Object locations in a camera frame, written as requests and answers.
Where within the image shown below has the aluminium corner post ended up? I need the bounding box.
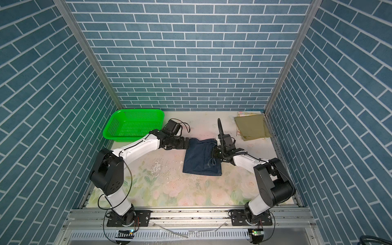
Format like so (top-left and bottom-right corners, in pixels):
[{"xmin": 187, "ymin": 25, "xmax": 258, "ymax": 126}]
[
  {"xmin": 264, "ymin": 0, "xmax": 322, "ymax": 115},
  {"xmin": 53, "ymin": 0, "xmax": 124, "ymax": 109}
]

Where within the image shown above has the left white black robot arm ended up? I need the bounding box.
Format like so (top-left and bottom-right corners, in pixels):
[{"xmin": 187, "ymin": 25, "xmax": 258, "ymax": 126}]
[{"xmin": 89, "ymin": 129, "xmax": 189, "ymax": 227}]

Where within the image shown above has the olive khaki skirt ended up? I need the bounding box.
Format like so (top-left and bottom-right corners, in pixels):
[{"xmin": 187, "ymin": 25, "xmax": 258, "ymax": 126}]
[{"xmin": 234, "ymin": 114, "xmax": 272, "ymax": 141}]

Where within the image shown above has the floral pastel skirt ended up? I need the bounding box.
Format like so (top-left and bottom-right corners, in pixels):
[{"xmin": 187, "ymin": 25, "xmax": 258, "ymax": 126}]
[{"xmin": 236, "ymin": 111, "xmax": 262, "ymax": 136}]

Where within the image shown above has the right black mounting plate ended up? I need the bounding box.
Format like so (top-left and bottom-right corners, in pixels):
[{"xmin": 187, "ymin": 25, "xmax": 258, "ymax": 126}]
[{"xmin": 228, "ymin": 209, "xmax": 273, "ymax": 226}]

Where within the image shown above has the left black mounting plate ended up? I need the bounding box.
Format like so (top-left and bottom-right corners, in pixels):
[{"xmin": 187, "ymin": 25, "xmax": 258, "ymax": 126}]
[{"xmin": 105, "ymin": 209, "xmax": 151, "ymax": 228}]

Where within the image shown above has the left aluminium corner post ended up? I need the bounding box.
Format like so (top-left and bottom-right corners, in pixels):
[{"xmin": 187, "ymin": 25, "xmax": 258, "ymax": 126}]
[{"xmin": 53, "ymin": 0, "xmax": 124, "ymax": 109}]

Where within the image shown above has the black mounting plate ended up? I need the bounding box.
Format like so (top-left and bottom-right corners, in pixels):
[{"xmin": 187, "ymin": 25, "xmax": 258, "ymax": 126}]
[
  {"xmin": 228, "ymin": 209, "xmax": 273, "ymax": 226},
  {"xmin": 105, "ymin": 209, "xmax": 151, "ymax": 228}
]

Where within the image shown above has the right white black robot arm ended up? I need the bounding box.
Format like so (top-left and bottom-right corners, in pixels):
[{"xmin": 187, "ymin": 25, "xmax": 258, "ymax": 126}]
[{"xmin": 212, "ymin": 146, "xmax": 296, "ymax": 225}]

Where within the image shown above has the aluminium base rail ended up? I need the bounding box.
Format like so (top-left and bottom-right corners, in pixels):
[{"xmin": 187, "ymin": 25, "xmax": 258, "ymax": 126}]
[{"xmin": 64, "ymin": 205, "xmax": 316, "ymax": 230}]

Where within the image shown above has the right aluminium corner post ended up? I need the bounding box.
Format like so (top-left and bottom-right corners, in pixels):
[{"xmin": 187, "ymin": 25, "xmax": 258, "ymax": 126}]
[{"xmin": 264, "ymin": 0, "xmax": 322, "ymax": 115}]

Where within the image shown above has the dark navy skirt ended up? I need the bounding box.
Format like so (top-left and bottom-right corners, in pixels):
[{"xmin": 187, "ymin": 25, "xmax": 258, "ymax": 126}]
[{"xmin": 183, "ymin": 138, "xmax": 222, "ymax": 176}]

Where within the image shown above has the green plastic basket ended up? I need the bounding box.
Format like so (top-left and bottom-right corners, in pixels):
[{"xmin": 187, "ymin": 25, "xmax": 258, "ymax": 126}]
[{"xmin": 103, "ymin": 109, "xmax": 164, "ymax": 142}]

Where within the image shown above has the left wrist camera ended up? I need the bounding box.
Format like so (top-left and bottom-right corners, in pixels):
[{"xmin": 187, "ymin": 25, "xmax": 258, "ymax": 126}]
[{"xmin": 162, "ymin": 119, "xmax": 183, "ymax": 136}]

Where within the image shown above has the white slotted cable duct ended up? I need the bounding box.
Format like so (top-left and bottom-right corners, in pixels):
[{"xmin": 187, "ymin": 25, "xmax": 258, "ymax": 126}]
[{"xmin": 70, "ymin": 229, "xmax": 250, "ymax": 242}]

